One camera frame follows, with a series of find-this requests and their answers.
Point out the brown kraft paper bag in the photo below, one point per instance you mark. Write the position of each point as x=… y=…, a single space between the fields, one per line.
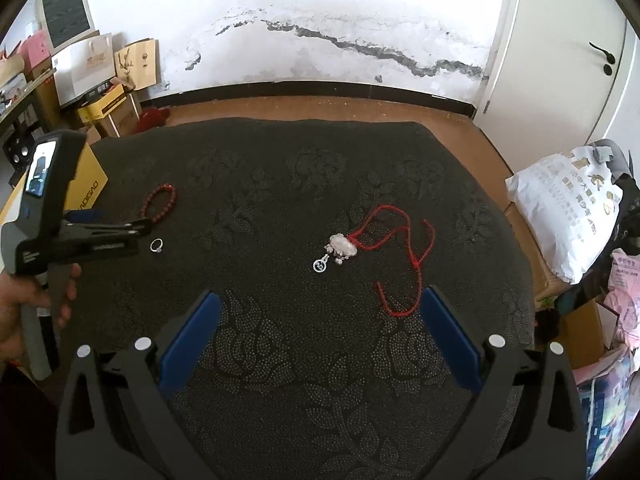
x=136 y=64

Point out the black framed desk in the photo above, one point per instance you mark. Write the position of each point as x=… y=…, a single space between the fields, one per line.
x=28 y=113

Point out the white paper shopping bag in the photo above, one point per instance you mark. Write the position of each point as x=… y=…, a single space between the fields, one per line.
x=83 y=66

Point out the yellow black cardboard box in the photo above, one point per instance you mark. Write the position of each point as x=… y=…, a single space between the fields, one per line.
x=99 y=109

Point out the yellow white open box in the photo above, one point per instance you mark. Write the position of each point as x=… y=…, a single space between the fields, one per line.
x=90 y=180

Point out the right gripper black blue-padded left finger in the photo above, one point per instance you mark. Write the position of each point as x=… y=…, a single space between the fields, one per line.
x=115 y=421

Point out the white printed plastic bag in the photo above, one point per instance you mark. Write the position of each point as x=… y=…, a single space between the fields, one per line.
x=570 y=202

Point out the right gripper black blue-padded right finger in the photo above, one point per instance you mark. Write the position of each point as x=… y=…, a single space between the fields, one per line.
x=524 y=420

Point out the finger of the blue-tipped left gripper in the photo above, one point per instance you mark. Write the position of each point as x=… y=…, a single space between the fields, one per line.
x=83 y=216

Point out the white door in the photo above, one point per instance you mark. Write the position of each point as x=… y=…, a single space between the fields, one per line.
x=560 y=77

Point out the dark floral patterned cloth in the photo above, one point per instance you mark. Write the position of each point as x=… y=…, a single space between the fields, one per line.
x=316 y=236

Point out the white framed dark board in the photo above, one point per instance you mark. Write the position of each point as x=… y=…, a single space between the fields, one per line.
x=64 y=22

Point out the pink printed package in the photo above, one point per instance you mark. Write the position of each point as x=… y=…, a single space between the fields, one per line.
x=623 y=296

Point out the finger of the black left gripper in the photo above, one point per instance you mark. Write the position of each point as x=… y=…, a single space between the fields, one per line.
x=80 y=231

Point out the brown cardboard box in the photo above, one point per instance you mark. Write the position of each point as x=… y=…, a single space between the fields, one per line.
x=122 y=120

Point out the brown box under bag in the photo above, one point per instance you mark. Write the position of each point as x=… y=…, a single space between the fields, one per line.
x=547 y=285

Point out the red fabric item on floor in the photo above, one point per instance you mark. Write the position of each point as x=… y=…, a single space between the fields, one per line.
x=151 y=118

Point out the black speaker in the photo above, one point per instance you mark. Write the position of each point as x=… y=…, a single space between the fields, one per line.
x=18 y=148

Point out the pink gift box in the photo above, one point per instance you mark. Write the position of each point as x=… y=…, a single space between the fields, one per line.
x=34 y=50

